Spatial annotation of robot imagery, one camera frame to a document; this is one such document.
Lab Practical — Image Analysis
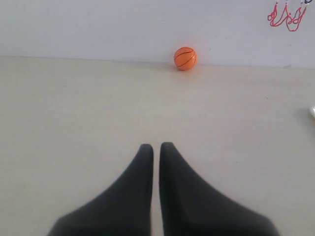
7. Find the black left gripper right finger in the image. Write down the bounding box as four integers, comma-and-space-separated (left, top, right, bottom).
159, 142, 279, 236

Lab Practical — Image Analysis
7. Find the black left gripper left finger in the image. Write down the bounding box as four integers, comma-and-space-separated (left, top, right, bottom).
48, 144, 154, 236

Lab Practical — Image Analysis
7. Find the small orange basketball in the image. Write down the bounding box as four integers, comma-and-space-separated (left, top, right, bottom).
174, 47, 198, 71

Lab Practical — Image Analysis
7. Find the red mini basketball hoop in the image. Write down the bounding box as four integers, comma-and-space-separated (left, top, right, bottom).
267, 0, 314, 32

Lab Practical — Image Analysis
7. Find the white rectangular tray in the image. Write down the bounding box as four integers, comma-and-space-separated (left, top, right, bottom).
309, 105, 315, 118

